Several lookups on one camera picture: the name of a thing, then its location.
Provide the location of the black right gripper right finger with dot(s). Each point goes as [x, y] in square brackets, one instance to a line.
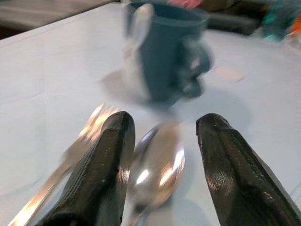
[235, 179]

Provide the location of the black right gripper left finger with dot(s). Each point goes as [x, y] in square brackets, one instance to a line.
[98, 179]

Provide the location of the teal and orange object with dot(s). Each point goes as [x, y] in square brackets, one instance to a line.
[282, 20]

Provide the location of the pink object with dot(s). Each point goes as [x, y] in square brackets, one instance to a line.
[185, 4]

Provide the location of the teal ceramic mug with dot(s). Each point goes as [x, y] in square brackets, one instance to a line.
[168, 56]

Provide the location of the silver metal spoon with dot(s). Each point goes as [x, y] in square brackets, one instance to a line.
[156, 167]

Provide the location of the white paper slip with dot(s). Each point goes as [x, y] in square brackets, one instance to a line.
[229, 73]

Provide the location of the dark sofa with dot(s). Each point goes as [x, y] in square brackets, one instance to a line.
[225, 16]

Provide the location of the silver metal fork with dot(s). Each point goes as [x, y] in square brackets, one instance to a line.
[77, 146]

